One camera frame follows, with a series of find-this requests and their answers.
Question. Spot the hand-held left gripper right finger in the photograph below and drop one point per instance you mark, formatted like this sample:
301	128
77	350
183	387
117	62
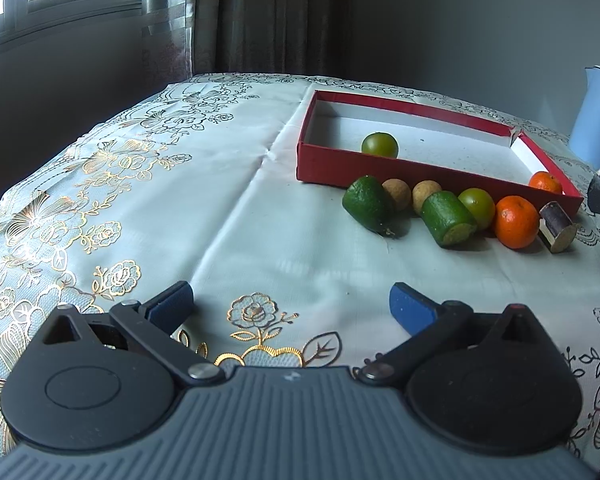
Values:
411	309

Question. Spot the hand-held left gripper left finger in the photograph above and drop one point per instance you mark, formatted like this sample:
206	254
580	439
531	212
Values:
167	306

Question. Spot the purple sugarcane piece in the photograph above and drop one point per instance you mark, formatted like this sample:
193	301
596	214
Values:
556	225

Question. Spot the large orange mandarin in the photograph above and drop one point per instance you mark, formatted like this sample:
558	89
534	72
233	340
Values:
517	221

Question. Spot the blunt green fruit half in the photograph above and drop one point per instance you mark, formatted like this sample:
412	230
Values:
447	217

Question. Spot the pointed green fruit half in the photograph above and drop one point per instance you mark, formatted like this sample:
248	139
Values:
367	203

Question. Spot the green citrus fruit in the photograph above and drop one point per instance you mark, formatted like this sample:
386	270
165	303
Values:
476	207
380	144

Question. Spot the red cardboard box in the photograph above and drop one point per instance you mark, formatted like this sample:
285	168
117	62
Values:
430	155

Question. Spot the small orange mandarin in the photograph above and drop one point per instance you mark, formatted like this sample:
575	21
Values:
546	181

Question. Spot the blue kettle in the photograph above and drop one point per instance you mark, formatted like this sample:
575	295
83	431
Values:
595	115

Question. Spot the brown longan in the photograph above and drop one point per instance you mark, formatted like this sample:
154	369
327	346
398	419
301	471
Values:
425	192
397	193

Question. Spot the grey sheer curtain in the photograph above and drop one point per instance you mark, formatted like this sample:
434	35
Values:
170	15

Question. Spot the dark curtain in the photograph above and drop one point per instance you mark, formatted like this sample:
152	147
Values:
275	15

